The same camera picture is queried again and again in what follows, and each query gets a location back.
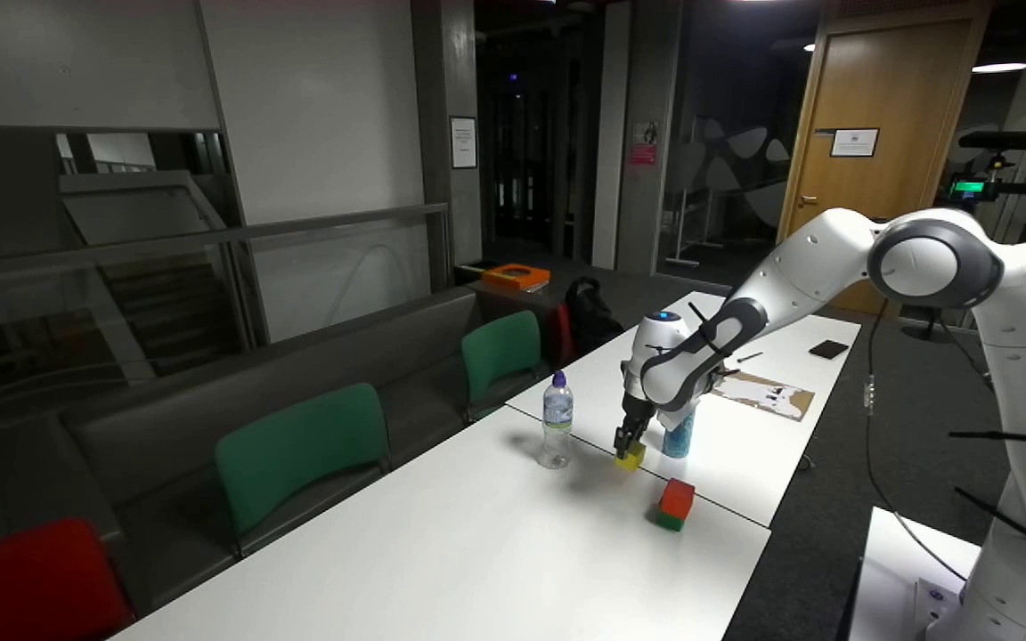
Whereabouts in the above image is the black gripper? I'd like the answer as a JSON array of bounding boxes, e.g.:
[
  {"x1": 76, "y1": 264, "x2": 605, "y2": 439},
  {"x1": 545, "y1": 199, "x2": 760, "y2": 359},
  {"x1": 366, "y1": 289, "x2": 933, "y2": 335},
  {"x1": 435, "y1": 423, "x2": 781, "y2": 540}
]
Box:
[{"x1": 611, "y1": 394, "x2": 654, "y2": 462}]

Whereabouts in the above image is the red cube block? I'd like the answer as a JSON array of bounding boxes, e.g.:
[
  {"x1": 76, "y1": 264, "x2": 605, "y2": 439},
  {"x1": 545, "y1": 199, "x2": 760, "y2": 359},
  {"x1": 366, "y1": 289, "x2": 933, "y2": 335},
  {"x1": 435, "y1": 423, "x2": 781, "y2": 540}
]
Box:
[{"x1": 654, "y1": 476, "x2": 697, "y2": 526}]

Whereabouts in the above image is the blue drink can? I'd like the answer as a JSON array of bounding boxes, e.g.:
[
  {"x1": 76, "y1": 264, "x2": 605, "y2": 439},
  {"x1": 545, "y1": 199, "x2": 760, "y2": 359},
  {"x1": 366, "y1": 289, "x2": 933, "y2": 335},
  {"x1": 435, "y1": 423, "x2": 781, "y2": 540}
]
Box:
[{"x1": 659, "y1": 406, "x2": 697, "y2": 462}]

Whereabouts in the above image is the clear plastic water bottle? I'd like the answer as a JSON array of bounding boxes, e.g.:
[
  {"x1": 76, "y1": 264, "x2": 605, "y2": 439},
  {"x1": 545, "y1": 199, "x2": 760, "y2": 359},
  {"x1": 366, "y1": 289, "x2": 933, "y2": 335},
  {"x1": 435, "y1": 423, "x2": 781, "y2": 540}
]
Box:
[{"x1": 536, "y1": 367, "x2": 578, "y2": 470}]

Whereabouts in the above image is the red chair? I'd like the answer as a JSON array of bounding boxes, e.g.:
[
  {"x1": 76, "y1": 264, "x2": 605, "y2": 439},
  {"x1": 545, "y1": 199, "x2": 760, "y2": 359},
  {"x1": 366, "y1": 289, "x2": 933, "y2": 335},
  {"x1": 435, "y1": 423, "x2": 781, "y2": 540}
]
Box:
[
  {"x1": 0, "y1": 515, "x2": 135, "y2": 641},
  {"x1": 547, "y1": 303, "x2": 578, "y2": 367}
]

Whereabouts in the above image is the black backpack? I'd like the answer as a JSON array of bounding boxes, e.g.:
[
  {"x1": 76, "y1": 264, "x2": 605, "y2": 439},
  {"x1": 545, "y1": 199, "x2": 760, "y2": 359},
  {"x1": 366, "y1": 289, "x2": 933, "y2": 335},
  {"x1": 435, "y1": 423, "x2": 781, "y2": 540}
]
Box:
[{"x1": 558, "y1": 274, "x2": 625, "y2": 359}]

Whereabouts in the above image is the green chair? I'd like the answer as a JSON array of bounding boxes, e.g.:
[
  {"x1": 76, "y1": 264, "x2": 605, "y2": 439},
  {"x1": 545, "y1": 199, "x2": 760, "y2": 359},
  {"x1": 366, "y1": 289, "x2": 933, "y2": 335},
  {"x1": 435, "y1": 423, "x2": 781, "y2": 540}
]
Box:
[
  {"x1": 211, "y1": 381, "x2": 391, "y2": 557},
  {"x1": 457, "y1": 310, "x2": 547, "y2": 419}
]

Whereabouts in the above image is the orange box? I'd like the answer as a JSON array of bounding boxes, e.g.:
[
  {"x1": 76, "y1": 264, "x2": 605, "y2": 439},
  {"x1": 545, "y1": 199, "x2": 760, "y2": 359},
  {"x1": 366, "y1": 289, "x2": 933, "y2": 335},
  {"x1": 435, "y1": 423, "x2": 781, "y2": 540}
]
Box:
[{"x1": 480, "y1": 259, "x2": 555, "y2": 297}]

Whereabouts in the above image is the white door sign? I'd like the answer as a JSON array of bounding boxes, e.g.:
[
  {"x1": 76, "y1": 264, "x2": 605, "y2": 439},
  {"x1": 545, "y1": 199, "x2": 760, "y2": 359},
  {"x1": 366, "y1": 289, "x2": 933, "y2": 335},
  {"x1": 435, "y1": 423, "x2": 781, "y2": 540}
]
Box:
[{"x1": 830, "y1": 125, "x2": 881, "y2": 161}]

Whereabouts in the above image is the wooden door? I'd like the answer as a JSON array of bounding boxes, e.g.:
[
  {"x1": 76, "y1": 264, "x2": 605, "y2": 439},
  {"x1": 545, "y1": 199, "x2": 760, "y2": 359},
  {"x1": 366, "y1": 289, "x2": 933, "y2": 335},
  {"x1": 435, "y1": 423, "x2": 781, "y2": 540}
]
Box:
[{"x1": 777, "y1": 0, "x2": 996, "y2": 322}]

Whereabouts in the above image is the grey sofa bench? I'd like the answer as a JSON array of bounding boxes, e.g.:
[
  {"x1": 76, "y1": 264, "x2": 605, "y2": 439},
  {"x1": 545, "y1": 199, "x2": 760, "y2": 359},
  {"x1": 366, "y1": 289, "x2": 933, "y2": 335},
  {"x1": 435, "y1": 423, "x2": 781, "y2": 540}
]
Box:
[{"x1": 0, "y1": 280, "x2": 562, "y2": 608}]

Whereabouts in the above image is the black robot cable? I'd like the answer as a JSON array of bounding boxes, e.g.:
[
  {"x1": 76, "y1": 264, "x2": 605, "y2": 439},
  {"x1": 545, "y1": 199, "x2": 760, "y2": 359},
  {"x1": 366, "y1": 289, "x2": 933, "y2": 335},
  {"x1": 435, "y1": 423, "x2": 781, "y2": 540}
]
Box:
[{"x1": 858, "y1": 299, "x2": 972, "y2": 587}]

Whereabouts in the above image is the white wall notice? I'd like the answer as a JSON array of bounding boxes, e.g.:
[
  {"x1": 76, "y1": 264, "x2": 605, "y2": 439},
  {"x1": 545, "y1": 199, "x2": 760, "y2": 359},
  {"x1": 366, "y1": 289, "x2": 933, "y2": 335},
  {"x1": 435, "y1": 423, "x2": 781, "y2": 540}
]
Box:
[{"x1": 447, "y1": 113, "x2": 480, "y2": 172}]

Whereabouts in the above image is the grey wall ledge rail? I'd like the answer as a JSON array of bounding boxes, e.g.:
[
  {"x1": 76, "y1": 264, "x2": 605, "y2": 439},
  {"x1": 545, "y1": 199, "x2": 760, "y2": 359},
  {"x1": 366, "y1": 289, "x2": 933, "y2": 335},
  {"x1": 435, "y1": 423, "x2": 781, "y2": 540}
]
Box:
[{"x1": 0, "y1": 199, "x2": 457, "y2": 297}]

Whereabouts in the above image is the black stereo camera bar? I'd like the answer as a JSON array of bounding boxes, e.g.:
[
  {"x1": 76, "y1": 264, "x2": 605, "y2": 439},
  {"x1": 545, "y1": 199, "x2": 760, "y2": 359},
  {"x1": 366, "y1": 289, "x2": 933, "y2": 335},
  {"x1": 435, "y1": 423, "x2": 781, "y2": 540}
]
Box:
[{"x1": 955, "y1": 130, "x2": 1026, "y2": 155}]

